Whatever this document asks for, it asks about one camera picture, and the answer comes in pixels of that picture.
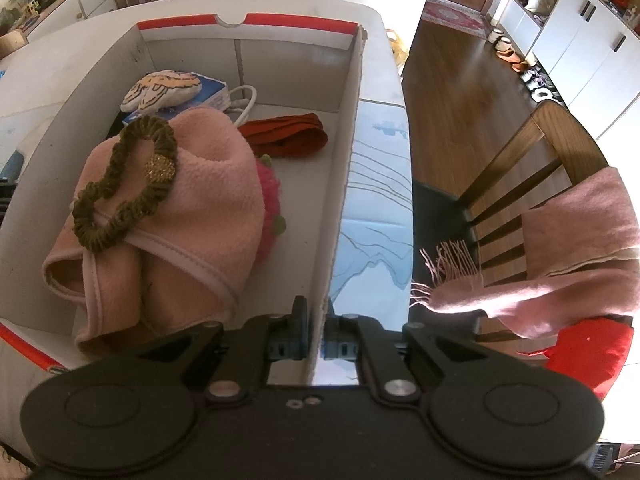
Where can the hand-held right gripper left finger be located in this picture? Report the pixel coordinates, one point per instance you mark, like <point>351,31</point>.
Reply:
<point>299,332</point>

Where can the white lower cabinet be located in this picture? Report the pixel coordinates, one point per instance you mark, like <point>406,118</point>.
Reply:
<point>600,75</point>

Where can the wooden chair with scarf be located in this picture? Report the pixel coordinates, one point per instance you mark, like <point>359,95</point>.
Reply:
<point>550,130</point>

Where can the pink fringed scarf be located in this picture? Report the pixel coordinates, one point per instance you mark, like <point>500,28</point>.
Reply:
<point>575,240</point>

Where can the pink fleece towel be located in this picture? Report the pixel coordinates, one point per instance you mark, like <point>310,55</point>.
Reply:
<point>200,200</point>

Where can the red cushion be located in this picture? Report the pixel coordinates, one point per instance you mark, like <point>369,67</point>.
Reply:
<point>590,355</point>

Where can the small wooden box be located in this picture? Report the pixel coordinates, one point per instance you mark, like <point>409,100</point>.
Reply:
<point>12,42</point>

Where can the olive green hair scrunchie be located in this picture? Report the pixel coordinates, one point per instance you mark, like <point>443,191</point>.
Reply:
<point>160,167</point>

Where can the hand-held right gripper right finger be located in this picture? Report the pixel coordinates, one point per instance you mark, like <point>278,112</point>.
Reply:
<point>340,340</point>

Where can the row of shoes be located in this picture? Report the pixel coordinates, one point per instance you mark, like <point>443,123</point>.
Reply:
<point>530,77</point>

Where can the yellow plastic bag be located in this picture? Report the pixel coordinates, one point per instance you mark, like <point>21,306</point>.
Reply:
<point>397,47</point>

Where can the blue and white box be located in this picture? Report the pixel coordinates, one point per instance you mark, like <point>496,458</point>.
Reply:
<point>212,92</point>

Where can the white cardboard box red trim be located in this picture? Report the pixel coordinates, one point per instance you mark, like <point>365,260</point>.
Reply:
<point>295,70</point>

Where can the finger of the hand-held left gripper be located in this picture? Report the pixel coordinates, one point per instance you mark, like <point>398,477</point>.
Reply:
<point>10,195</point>

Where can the cream star-shaped plush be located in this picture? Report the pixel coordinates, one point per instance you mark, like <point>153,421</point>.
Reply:
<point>160,87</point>

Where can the patterned red rug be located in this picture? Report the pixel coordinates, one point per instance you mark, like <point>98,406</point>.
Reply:
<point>452,15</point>

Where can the blue printed table cover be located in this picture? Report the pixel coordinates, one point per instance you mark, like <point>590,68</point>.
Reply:
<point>380,200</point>

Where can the orange-red knit cloth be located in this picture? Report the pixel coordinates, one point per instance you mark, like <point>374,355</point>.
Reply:
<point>290,135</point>

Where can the pink dragon fruit plush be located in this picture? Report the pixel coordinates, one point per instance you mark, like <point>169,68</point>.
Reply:
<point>267,195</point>

